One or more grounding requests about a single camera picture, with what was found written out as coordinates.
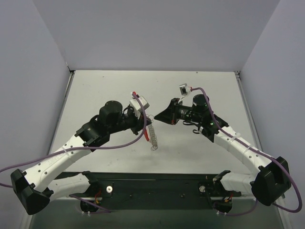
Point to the metal key holder red handle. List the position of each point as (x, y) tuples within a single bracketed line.
[(150, 134)]

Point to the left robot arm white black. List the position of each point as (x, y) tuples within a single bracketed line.
[(38, 185)]

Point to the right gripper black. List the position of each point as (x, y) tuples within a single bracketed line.
[(173, 111)]

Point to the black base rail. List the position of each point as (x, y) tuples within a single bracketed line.
[(155, 191)]

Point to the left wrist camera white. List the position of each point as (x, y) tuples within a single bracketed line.
[(139, 105)]

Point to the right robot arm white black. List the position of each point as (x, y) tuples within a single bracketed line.
[(269, 176)]

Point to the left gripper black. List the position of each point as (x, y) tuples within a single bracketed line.
[(138, 125)]

